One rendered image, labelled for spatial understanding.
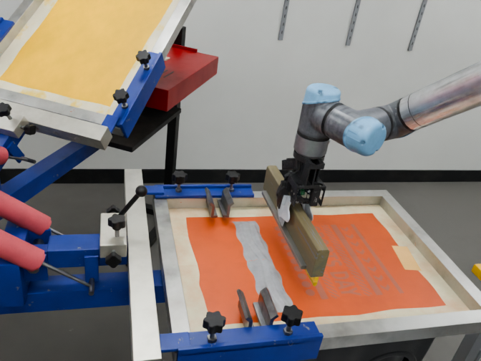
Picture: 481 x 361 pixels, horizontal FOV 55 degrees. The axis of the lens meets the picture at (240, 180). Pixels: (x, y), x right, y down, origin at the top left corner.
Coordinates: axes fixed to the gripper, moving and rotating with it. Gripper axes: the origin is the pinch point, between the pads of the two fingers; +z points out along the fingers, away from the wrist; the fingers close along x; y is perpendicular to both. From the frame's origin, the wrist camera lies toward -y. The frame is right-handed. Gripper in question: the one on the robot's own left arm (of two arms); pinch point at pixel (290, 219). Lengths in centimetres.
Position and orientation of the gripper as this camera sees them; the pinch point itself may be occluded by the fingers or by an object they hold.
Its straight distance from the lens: 118.1
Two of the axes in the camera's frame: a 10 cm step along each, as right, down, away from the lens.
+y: 2.3, 5.1, -8.3
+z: -1.3, 8.6, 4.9
